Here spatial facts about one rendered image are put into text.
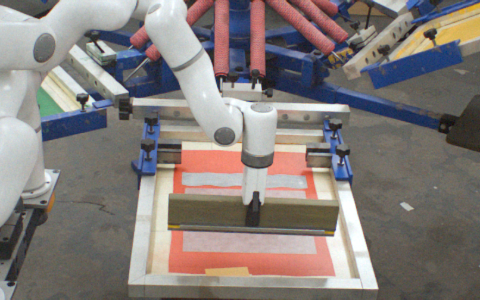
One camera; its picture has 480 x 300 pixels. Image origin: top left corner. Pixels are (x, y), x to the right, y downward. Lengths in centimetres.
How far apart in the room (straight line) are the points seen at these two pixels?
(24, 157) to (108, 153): 300
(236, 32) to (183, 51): 134
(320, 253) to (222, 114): 54
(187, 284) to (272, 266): 24
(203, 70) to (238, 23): 133
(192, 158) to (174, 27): 82
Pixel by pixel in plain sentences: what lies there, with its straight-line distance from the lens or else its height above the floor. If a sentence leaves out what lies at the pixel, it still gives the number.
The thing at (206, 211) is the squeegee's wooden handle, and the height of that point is 111.
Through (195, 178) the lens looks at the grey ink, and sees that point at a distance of 243.
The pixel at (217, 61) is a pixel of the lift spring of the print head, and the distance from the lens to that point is 287.
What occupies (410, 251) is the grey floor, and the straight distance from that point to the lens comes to 392.
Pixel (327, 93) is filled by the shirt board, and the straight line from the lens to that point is 311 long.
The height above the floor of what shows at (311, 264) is 96.
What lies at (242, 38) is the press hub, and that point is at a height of 106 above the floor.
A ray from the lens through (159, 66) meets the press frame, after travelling 304.
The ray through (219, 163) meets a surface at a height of 96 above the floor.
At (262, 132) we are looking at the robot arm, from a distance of 188.
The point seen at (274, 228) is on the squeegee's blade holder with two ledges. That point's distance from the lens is 203.
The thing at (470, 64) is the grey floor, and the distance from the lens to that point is 597.
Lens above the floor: 223
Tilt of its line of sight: 29 degrees down
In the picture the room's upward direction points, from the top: 4 degrees clockwise
